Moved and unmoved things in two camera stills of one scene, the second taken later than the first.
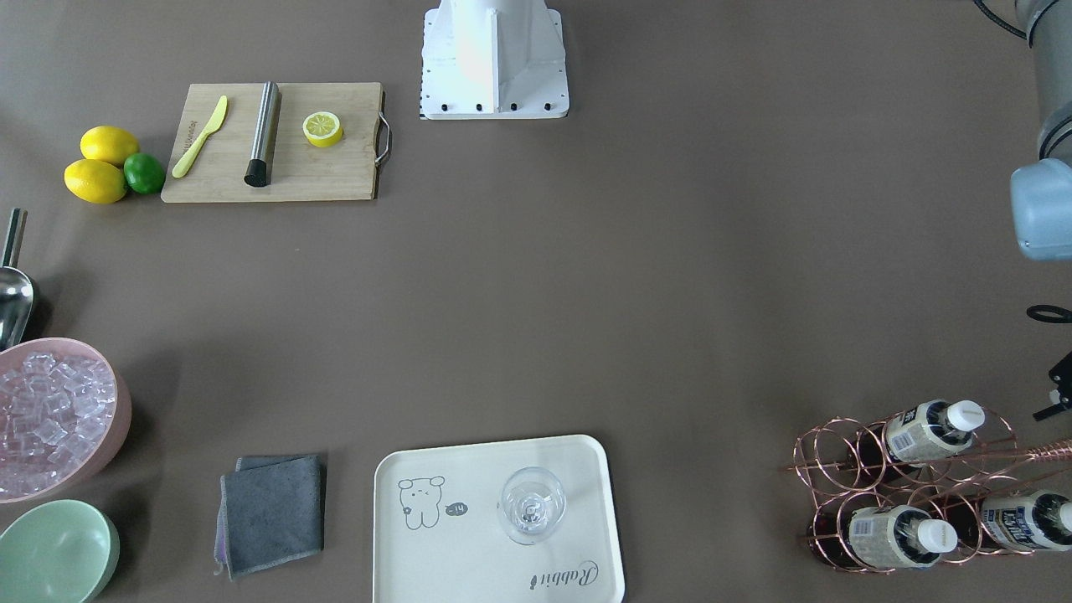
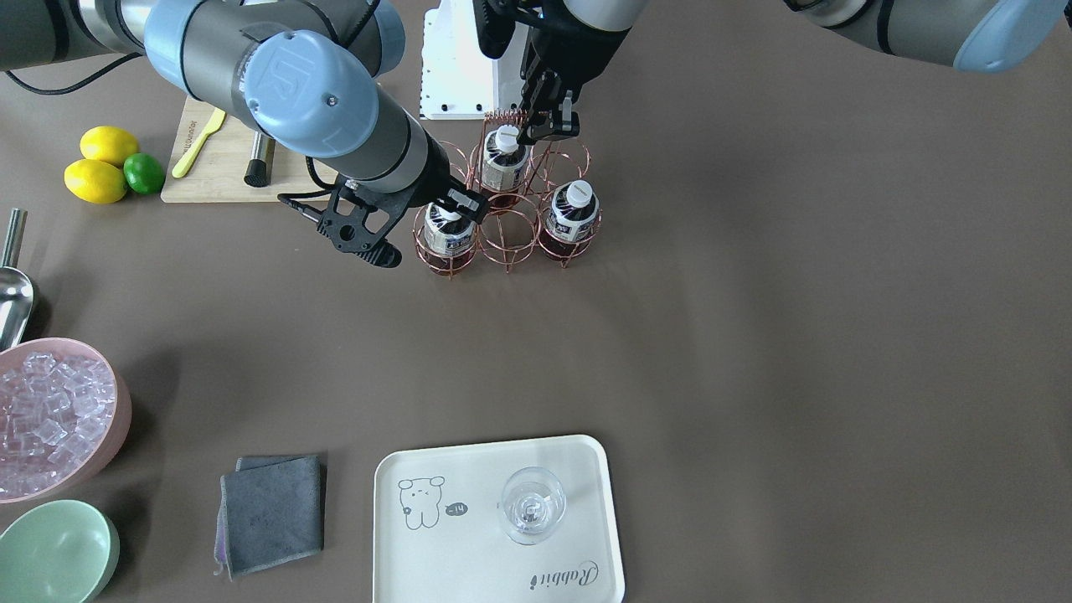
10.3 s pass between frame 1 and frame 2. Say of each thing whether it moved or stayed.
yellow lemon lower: stayed
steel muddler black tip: stayed
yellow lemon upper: stayed
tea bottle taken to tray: moved
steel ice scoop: stayed
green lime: stayed
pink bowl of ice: stayed
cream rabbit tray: stayed
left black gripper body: moved
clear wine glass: stayed
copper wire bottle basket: moved
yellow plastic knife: stayed
